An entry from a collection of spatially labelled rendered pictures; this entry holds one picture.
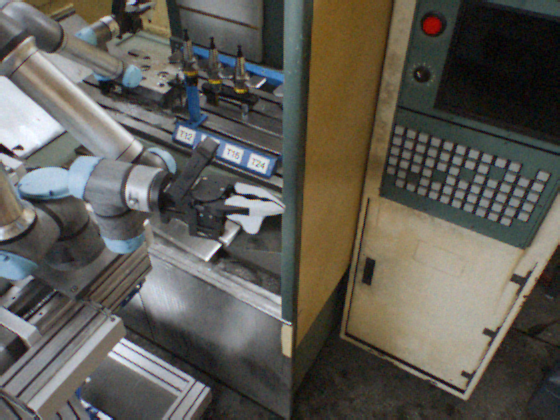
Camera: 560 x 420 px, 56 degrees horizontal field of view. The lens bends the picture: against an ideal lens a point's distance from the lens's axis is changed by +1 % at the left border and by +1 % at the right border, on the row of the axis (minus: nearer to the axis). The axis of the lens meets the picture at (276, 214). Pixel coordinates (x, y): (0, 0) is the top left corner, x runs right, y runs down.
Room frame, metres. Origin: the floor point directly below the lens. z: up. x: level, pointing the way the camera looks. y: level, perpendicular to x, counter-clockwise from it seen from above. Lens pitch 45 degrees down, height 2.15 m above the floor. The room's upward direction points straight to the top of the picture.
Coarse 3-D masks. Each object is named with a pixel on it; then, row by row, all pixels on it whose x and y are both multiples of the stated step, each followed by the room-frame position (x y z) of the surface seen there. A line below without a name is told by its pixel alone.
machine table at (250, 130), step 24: (96, 96) 1.95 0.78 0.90; (264, 96) 1.95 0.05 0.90; (120, 120) 1.77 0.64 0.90; (144, 120) 1.77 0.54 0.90; (168, 120) 1.77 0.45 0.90; (216, 120) 1.77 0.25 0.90; (240, 120) 1.77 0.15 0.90; (264, 120) 1.77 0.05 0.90; (144, 144) 1.67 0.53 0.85; (168, 144) 1.63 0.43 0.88; (240, 144) 1.61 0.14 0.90; (264, 144) 1.61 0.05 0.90; (216, 168) 1.50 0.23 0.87; (240, 168) 1.47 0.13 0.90
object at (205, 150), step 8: (200, 144) 0.62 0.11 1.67; (208, 144) 0.62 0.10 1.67; (216, 144) 0.63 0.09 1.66; (192, 152) 0.62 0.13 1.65; (200, 152) 0.60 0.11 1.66; (208, 152) 0.61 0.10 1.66; (216, 152) 0.62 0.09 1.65; (192, 160) 0.60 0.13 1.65; (200, 160) 0.60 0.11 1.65; (208, 160) 0.60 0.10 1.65; (184, 168) 0.61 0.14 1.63; (192, 168) 0.60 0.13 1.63; (200, 168) 0.60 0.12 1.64; (184, 176) 0.60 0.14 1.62; (192, 176) 0.60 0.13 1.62; (176, 184) 0.61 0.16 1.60; (184, 184) 0.60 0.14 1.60; (176, 192) 0.60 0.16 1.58; (184, 192) 0.60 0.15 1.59
